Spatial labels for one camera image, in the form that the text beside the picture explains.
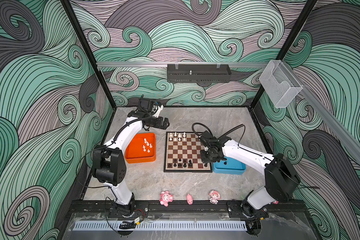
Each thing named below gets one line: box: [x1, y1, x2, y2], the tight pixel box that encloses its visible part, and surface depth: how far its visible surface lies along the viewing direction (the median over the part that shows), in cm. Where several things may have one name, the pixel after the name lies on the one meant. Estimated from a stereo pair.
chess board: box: [163, 131, 213, 173], surface depth 92 cm
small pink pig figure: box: [186, 193, 194, 205], surface depth 77 cm
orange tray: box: [125, 133, 156, 164], surface depth 97 cm
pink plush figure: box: [159, 190, 173, 207], surface depth 76 cm
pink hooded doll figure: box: [209, 190, 221, 205], surface depth 76 cm
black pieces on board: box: [168, 158, 208, 168], surface depth 88 cm
